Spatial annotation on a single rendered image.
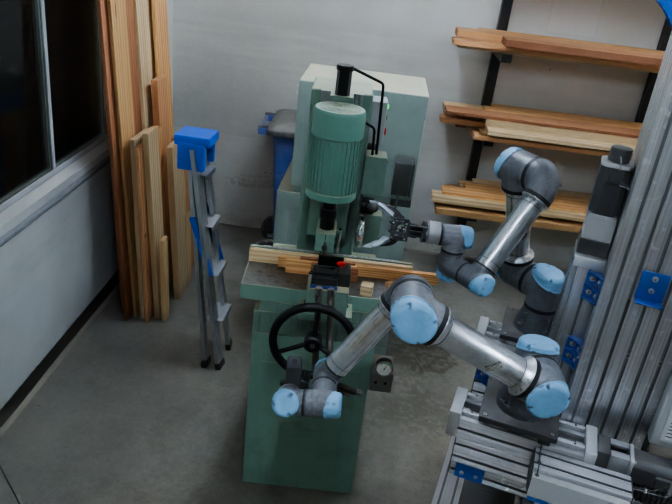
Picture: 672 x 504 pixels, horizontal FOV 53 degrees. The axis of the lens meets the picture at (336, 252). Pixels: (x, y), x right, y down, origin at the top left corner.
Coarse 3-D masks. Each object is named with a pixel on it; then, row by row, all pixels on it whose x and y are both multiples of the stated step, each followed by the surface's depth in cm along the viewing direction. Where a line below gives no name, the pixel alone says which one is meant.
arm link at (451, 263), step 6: (444, 252) 220; (444, 258) 220; (450, 258) 219; (456, 258) 219; (462, 258) 220; (438, 264) 223; (444, 264) 220; (450, 264) 218; (456, 264) 217; (438, 270) 223; (444, 270) 221; (450, 270) 218; (456, 270) 216; (438, 276) 224; (444, 276) 222; (450, 276) 219; (450, 282) 223
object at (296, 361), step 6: (288, 360) 206; (294, 360) 206; (300, 360) 206; (288, 366) 205; (294, 366) 205; (300, 366) 205; (288, 372) 204; (294, 372) 204; (300, 372) 204; (288, 378) 203; (294, 378) 203; (300, 378) 204; (300, 384) 204
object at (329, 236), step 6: (318, 222) 244; (336, 222) 246; (318, 228) 239; (318, 234) 235; (324, 234) 235; (330, 234) 236; (318, 240) 236; (324, 240) 236; (330, 240) 236; (318, 246) 237; (330, 246) 237; (330, 252) 238
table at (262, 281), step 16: (256, 272) 240; (272, 272) 241; (288, 272) 243; (240, 288) 233; (256, 288) 232; (272, 288) 232; (288, 288) 232; (304, 288) 233; (352, 288) 237; (384, 288) 240; (352, 304) 234; (368, 304) 233; (336, 320) 226
